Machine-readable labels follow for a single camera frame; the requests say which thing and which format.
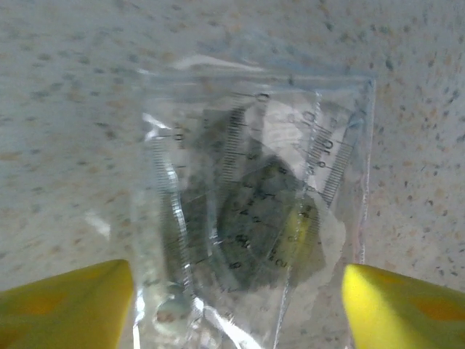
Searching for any clear triangle ruler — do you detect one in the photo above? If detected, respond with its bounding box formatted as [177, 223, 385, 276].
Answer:
[304, 108, 360, 209]

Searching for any clear plastic ruler bag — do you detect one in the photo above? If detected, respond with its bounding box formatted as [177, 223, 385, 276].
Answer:
[129, 53, 378, 349]

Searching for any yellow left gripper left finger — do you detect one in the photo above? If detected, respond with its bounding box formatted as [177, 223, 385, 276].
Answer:
[0, 258, 135, 349]

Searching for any clear protractor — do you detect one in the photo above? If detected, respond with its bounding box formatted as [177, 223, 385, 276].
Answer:
[217, 155, 325, 292]

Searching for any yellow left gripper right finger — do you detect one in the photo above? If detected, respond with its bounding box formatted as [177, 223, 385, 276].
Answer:
[341, 262, 465, 349]

